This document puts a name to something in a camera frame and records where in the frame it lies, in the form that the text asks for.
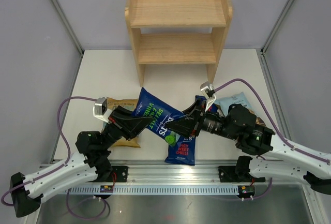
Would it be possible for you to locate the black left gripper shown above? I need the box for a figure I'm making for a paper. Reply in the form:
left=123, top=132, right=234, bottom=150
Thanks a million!
left=100, top=106, right=154, bottom=150

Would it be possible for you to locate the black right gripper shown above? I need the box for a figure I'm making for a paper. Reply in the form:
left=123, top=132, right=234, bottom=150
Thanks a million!
left=165, top=97, right=239, bottom=140

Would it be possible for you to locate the blue sea salt vinegar bag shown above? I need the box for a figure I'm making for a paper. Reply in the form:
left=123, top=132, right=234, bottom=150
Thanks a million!
left=132, top=88, right=187, bottom=147

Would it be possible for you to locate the blue spicy chilli bag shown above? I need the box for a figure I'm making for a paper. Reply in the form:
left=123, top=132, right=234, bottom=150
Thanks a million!
left=164, top=136, right=195, bottom=166
left=195, top=95, right=218, bottom=113

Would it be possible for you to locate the blue spicy chilli bag front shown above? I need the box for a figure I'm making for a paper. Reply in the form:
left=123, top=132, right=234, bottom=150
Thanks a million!
left=164, top=136, right=195, bottom=166

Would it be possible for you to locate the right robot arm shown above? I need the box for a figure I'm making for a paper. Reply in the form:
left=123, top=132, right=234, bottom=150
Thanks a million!
left=166, top=100, right=330, bottom=195

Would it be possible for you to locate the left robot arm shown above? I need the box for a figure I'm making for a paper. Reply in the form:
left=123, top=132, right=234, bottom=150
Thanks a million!
left=10, top=103, right=153, bottom=218

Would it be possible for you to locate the tan kettle chips bag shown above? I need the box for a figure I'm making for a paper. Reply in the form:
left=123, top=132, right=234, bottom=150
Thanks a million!
left=107, top=97, right=140, bottom=148

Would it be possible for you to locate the light blue cassava chips bag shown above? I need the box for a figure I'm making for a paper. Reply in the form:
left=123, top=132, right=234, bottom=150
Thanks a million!
left=214, top=92, right=266, bottom=127

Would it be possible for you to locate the wooden two-tier shelf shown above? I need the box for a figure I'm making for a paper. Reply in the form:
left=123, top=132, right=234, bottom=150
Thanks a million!
left=125, top=0, right=233, bottom=84

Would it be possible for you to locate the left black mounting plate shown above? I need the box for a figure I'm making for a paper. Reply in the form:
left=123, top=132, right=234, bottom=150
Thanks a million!
left=93, top=166, right=129, bottom=183

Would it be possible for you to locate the black mounting plate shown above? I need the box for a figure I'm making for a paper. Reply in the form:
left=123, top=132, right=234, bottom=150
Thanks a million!
left=218, top=166, right=266, bottom=183
left=93, top=166, right=129, bottom=183

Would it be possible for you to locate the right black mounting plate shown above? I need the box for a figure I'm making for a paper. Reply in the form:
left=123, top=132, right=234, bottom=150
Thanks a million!
left=218, top=166, right=266, bottom=183

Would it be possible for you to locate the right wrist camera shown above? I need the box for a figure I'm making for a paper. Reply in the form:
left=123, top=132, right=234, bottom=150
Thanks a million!
left=200, top=81, right=217, bottom=112

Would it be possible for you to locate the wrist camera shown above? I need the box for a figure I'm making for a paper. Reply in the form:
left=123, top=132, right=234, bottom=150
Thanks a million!
left=93, top=97, right=112, bottom=123
left=200, top=81, right=217, bottom=112

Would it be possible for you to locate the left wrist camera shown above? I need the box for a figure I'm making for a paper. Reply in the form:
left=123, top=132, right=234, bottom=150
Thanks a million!
left=93, top=97, right=112, bottom=123

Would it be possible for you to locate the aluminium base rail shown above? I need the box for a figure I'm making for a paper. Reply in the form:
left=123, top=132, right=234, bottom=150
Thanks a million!
left=35, top=159, right=315, bottom=185

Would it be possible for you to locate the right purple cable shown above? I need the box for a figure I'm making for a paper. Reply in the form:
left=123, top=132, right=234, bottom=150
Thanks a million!
left=214, top=78, right=331, bottom=165

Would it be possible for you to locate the white slotted cable duct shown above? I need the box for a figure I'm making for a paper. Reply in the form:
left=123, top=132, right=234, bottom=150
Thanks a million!
left=70, top=185, right=239, bottom=196

